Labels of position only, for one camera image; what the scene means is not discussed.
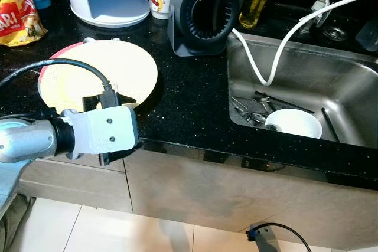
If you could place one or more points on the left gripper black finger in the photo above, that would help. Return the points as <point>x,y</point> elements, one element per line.
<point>125,102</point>
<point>121,153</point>

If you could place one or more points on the yellow plate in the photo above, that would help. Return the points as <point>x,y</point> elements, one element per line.
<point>118,72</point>

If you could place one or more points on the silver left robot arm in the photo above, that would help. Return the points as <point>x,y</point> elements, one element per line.
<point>26,140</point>

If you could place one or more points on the black round kitchen appliance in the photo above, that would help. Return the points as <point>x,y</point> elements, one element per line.
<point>204,13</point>

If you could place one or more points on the shallow beige drawer front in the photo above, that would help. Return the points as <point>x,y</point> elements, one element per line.
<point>100,164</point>

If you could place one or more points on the deep beige drawer front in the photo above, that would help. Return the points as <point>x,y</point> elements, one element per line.
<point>77,193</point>

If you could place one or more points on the white printed cup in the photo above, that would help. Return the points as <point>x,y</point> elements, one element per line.
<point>161,1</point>

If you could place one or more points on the clear plastic container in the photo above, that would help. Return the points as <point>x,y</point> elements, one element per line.
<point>369,35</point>

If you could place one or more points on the yellow red snack bag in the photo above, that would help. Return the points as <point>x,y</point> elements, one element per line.
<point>18,16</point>

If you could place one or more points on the olive green fabric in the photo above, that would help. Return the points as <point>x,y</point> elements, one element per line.
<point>15,228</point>

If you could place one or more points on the stainless steel sink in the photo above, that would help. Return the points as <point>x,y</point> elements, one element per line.
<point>331,81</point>

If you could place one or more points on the black chopstick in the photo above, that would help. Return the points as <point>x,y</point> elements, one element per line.
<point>329,123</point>
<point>289,103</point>

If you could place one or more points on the white bowl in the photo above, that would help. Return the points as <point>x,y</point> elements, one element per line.
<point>295,125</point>

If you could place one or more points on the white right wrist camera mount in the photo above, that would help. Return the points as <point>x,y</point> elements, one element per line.
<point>266,243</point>

